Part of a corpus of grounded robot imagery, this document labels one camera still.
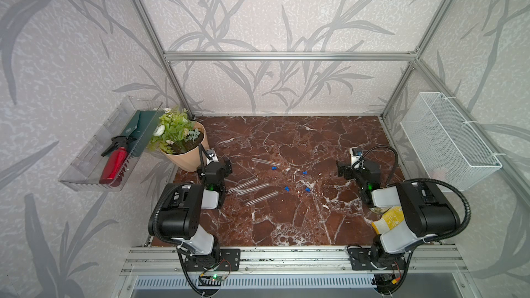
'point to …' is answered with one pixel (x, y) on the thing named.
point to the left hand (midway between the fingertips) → (214, 159)
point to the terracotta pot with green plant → (179, 138)
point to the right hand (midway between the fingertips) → (347, 157)
